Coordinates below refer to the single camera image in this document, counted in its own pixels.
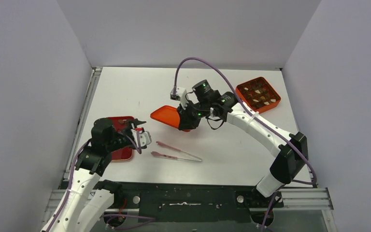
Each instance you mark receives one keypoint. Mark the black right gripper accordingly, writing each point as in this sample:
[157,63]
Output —
[185,118]

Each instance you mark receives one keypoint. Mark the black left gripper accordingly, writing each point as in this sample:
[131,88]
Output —
[129,128]

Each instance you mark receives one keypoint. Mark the orange box lid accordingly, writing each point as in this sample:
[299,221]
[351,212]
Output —
[167,115]

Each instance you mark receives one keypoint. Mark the pink silicone tongs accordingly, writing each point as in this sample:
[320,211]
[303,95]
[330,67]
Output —
[175,154]

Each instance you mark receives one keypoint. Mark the orange compartment chocolate box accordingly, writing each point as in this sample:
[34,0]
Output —
[268,98]

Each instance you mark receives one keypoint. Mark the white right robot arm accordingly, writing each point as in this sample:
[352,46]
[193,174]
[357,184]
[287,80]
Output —
[289,150]

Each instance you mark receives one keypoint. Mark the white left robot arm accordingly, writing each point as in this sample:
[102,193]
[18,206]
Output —
[87,196]

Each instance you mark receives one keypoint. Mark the red chocolate tray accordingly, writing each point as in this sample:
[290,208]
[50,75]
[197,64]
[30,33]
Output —
[126,153]

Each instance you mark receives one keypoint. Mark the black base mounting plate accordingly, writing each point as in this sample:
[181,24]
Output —
[190,203]

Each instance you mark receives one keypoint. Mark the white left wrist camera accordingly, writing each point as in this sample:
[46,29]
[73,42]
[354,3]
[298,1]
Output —
[142,138]

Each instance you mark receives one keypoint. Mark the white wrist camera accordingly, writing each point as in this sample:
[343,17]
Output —
[180,94]
[142,138]

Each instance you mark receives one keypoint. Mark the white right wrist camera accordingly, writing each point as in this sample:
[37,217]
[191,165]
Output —
[180,94]

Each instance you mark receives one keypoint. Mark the aluminium table edge rail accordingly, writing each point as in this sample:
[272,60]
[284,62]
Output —
[96,71]

